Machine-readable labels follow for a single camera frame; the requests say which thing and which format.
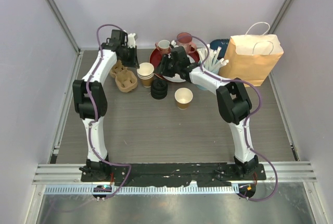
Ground brown paper bag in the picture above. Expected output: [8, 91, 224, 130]
[219, 31, 284, 86]

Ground stack of black lids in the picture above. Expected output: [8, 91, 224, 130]
[150, 79, 168, 99]

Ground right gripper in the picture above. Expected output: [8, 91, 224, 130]
[153, 54, 180, 78]

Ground red round tray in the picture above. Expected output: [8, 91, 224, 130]
[149, 46, 199, 81]

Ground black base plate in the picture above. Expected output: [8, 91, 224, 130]
[80, 163, 266, 188]

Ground tall pink mug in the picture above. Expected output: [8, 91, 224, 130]
[176, 32, 197, 54]

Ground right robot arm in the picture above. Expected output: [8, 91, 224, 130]
[156, 47, 259, 180]

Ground small pink mug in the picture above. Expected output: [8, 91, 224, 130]
[155, 40, 171, 56]

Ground dark blue pouch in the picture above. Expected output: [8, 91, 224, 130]
[210, 39, 230, 52]

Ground blue straw cup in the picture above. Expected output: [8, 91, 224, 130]
[190, 67, 221, 93]

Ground white paper plate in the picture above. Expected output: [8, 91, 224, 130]
[157, 52, 200, 83]

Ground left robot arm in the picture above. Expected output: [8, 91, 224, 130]
[72, 28, 139, 182]

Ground white wrapped straws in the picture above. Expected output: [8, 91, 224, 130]
[197, 45, 229, 73]

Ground stack of paper cups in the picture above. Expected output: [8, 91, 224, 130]
[137, 63, 155, 88]

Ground aluminium rail frame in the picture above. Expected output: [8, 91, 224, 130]
[33, 161, 317, 198]

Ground cardboard cup carrier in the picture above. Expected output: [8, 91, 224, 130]
[109, 60, 138, 93]

